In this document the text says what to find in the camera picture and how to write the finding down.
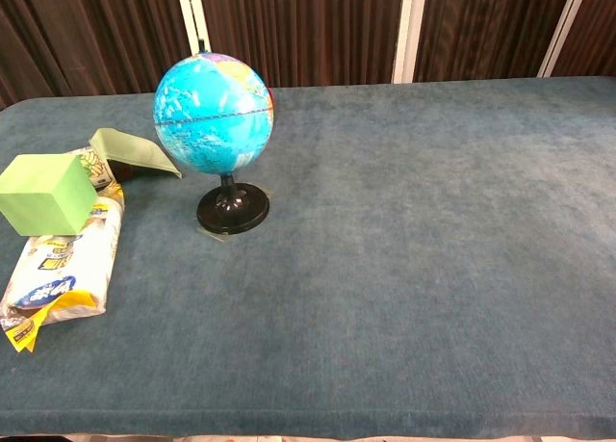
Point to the blue globe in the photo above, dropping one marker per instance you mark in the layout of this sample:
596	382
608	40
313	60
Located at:
212	119

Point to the blue table cloth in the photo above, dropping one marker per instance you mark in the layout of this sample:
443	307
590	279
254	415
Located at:
409	220

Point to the pale green plastic funnel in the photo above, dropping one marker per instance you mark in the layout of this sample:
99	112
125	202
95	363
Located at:
137	150

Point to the dark bottle with printed label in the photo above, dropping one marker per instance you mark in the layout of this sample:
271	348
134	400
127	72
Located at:
98	170

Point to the white and yellow snack bag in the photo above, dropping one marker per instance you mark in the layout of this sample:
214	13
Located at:
62	264

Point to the light green cube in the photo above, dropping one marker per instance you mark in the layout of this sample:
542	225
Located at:
43	196

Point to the white partition frame post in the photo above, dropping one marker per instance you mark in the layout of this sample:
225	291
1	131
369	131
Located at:
563	28
409	28
190	13

